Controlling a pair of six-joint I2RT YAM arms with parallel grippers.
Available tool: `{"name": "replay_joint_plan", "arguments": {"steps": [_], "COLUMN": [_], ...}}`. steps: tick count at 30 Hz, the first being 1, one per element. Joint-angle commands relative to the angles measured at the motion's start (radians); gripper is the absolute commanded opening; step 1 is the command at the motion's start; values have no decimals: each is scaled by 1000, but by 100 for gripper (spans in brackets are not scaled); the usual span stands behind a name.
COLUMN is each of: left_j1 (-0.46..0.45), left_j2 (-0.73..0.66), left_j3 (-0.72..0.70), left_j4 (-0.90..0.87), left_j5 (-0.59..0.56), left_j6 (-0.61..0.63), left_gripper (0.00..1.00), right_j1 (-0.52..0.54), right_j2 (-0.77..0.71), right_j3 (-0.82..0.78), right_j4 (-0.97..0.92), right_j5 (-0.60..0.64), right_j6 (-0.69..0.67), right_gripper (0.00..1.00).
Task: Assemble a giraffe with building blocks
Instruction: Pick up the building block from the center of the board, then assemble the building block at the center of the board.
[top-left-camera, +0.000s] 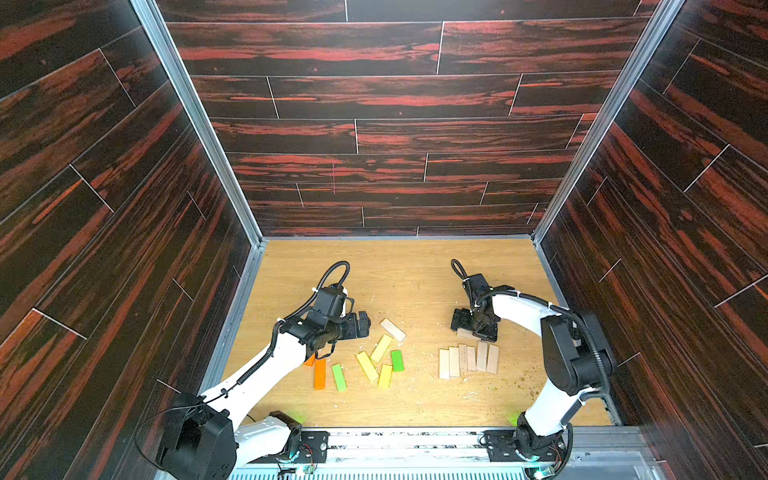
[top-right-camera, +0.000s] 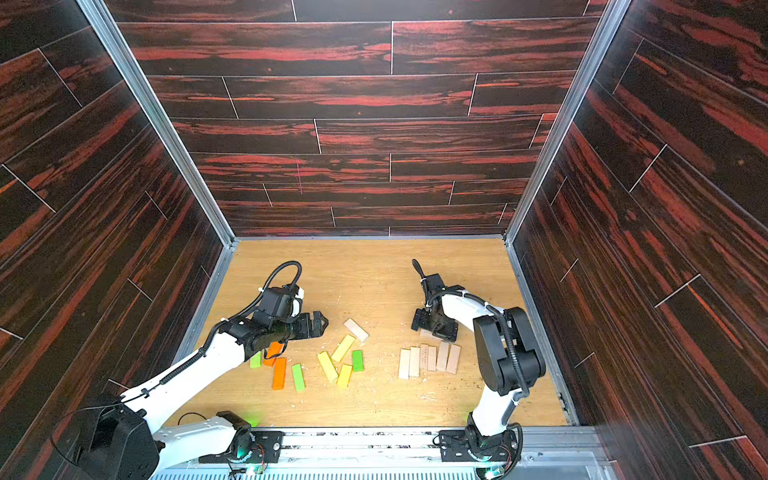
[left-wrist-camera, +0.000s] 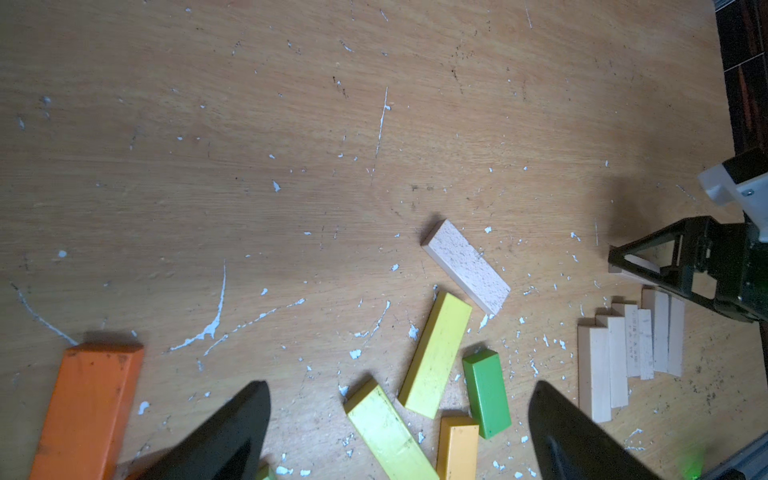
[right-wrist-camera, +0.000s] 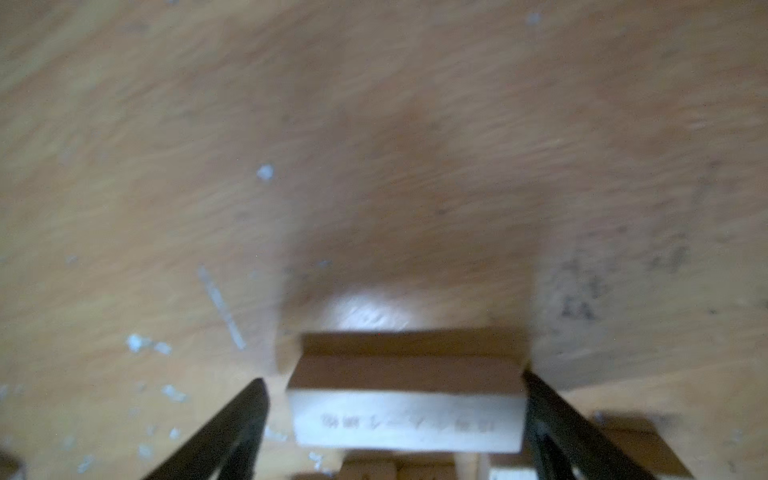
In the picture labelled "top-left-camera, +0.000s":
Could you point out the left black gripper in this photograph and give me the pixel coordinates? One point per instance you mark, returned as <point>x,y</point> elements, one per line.
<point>352,331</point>

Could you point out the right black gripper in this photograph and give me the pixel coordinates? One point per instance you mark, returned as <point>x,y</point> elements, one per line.
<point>472,324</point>

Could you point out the natural wood block crosswise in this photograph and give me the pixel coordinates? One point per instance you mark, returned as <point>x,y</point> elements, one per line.
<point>466,334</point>

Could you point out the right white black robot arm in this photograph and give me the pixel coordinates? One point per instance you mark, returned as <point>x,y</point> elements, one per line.
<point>577,358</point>

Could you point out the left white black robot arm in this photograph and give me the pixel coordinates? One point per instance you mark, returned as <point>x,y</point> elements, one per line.
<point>205,437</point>

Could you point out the upper yellow block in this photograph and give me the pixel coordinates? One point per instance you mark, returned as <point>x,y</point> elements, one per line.
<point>381,348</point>

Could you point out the left yellow block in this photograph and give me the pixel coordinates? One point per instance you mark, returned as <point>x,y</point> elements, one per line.
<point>367,366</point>

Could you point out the short green block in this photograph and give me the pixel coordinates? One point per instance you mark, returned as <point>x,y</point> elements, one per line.
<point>397,361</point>

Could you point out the small yellow block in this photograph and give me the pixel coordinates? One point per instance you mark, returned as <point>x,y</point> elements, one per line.
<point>385,377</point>

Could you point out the lower orange block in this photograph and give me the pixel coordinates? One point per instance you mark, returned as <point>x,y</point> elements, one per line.
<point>319,381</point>

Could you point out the long light green block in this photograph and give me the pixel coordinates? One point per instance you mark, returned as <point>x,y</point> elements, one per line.
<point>339,378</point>

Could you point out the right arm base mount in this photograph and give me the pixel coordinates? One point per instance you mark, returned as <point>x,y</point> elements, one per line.
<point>523,444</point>

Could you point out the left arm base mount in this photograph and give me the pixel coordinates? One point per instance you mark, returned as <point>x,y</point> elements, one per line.
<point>301,445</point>

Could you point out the aluminium front rail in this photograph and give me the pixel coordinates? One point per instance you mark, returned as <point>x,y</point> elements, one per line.
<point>457,453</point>

